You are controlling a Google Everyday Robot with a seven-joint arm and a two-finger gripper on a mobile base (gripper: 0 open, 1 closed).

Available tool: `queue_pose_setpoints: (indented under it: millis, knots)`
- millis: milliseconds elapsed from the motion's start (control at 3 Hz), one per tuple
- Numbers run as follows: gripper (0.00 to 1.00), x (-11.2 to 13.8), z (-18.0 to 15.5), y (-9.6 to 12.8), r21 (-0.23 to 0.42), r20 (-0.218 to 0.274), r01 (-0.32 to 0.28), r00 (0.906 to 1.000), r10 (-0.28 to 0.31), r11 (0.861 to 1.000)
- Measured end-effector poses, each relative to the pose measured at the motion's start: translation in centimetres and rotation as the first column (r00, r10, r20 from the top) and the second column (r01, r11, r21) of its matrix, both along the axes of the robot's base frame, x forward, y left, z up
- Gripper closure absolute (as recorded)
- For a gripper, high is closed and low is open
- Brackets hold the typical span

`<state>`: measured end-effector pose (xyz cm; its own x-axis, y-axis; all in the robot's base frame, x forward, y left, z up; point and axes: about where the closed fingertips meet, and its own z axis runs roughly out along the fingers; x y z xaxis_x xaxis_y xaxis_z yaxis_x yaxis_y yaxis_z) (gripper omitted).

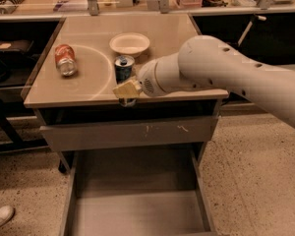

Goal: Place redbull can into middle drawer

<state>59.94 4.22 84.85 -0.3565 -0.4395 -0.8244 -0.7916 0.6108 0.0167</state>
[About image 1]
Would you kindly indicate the blue silver redbull can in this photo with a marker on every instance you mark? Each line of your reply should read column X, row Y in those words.
column 123, row 65

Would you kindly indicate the white sneaker shoe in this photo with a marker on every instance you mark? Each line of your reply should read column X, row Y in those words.
column 6, row 214

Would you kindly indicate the closed top grey drawer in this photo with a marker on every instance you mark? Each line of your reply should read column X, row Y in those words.
column 126, row 134

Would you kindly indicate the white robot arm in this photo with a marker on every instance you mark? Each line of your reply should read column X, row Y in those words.
column 205, row 61

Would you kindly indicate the white paper bowl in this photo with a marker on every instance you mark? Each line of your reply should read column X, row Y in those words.
column 129, row 43

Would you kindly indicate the open middle grey drawer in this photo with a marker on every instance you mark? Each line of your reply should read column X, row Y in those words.
column 136, row 192

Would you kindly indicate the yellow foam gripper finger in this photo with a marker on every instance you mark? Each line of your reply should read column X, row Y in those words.
column 131, row 88

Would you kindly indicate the grey drawer cabinet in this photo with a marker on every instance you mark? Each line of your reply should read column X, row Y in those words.
column 87, row 97

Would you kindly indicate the red coca cola can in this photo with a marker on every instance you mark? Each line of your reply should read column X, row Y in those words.
column 65, row 60

